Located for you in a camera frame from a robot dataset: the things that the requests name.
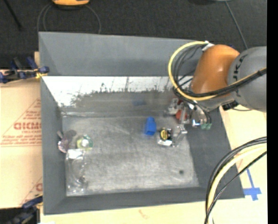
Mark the black cylinder on white bracket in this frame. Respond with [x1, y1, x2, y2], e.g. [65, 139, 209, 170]
[222, 101, 238, 110]

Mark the purple clear plastic packet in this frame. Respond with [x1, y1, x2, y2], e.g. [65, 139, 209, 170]
[56, 129, 78, 154]

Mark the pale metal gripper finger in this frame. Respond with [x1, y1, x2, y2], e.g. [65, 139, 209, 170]
[173, 126, 188, 147]

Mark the green and yellow round toy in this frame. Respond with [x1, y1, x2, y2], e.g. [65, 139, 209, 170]
[76, 134, 94, 151]

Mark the clear plastic bottle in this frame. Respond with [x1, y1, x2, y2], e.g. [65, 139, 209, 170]
[64, 148, 90, 195]

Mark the brown cardboard board red print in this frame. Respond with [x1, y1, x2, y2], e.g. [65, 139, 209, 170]
[0, 51, 44, 210]

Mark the yellow and black round packet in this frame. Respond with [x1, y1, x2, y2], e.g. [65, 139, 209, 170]
[157, 127, 174, 147]

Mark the grey metal bin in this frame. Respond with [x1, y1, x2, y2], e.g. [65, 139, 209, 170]
[38, 31, 245, 214]

